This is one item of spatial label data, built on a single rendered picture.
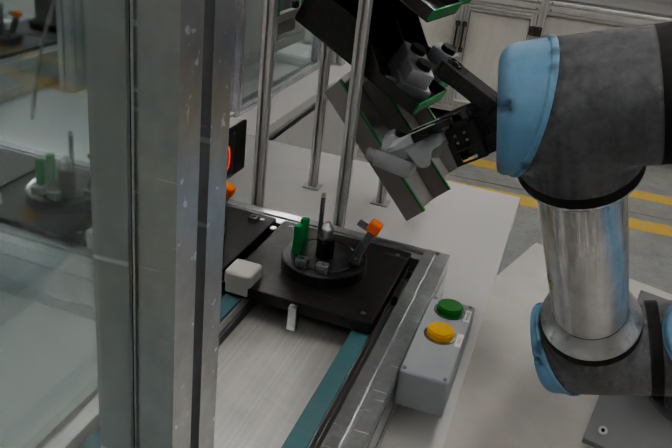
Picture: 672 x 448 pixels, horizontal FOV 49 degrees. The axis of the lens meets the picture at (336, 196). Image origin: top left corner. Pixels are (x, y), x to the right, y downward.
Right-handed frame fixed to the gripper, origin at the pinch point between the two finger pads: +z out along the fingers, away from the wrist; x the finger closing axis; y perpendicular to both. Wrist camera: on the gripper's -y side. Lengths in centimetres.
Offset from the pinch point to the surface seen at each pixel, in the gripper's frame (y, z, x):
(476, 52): -3, 79, 381
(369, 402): 26.0, 2.8, -37.5
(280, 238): 7.2, 24.5, -7.1
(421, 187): 11.8, 7.6, 19.7
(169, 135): -10, -34, -97
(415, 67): -9.7, -4.6, 9.4
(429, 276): 22.7, 3.7, -2.9
